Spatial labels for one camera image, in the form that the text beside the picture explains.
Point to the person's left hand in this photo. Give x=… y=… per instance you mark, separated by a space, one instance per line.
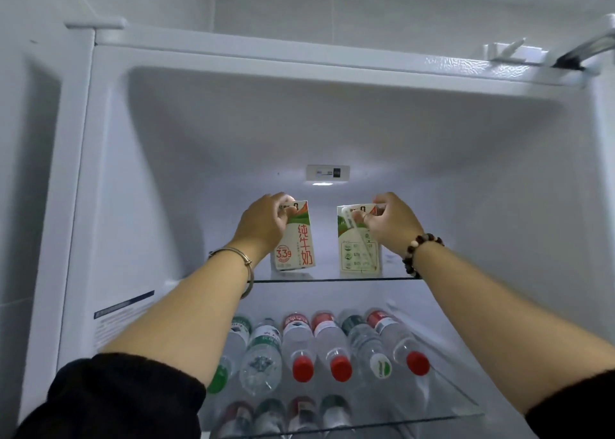
x=262 y=227

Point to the person's right hand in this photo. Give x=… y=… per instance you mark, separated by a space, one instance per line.
x=394 y=225

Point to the milk carton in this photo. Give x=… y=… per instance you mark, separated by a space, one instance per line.
x=300 y=246
x=358 y=256

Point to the white refrigerator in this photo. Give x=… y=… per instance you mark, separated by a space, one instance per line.
x=336 y=117

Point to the white green cap bottle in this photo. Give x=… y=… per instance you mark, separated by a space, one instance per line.
x=365 y=345

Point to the person's right forearm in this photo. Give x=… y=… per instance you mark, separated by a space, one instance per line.
x=504 y=323

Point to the person's left forearm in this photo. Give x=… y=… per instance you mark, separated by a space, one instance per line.
x=182 y=318

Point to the person's black left sleeve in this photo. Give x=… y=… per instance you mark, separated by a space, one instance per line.
x=115 y=400

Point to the person's black sleeve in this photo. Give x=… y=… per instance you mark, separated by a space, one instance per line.
x=115 y=400
x=576 y=405

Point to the person's black right sleeve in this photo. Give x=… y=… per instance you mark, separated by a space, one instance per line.
x=576 y=405

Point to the silver bangle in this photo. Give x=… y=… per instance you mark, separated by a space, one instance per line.
x=249 y=266

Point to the white instruction label sticker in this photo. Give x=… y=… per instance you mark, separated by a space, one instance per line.
x=120 y=321

